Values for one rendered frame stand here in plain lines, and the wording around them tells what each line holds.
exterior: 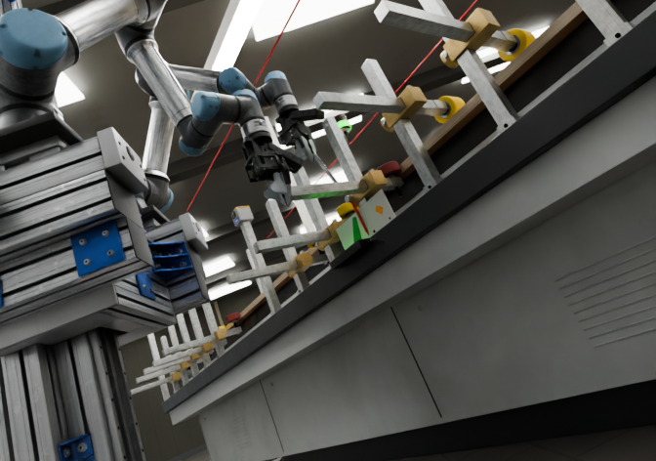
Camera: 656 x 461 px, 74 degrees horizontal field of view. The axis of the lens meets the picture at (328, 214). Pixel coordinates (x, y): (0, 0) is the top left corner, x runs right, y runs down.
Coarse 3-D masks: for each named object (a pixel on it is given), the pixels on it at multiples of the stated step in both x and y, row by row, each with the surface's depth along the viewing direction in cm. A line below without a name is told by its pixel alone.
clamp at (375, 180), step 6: (366, 174) 130; (372, 174) 129; (378, 174) 130; (360, 180) 132; (366, 180) 130; (372, 180) 128; (378, 180) 129; (384, 180) 130; (372, 186) 129; (378, 186) 129; (384, 186) 131; (366, 192) 131; (372, 192) 132; (354, 198) 136; (360, 198) 133
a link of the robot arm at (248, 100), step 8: (240, 96) 120; (248, 96) 120; (240, 104) 127; (248, 104) 119; (256, 104) 121; (248, 112) 118; (256, 112) 119; (240, 120) 119; (248, 120) 117; (240, 128) 119
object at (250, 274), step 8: (312, 256) 171; (320, 256) 173; (280, 264) 161; (288, 264) 163; (296, 264) 165; (240, 272) 151; (248, 272) 153; (256, 272) 154; (264, 272) 156; (272, 272) 158; (280, 272) 162; (232, 280) 148; (240, 280) 151
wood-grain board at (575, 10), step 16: (560, 16) 100; (576, 16) 97; (544, 32) 103; (560, 32) 101; (528, 48) 106; (544, 48) 105; (512, 64) 110; (528, 64) 109; (496, 80) 114; (512, 80) 114; (464, 112) 122; (448, 128) 127; (432, 144) 132; (400, 176) 145; (384, 192) 153; (256, 304) 234; (240, 320) 257
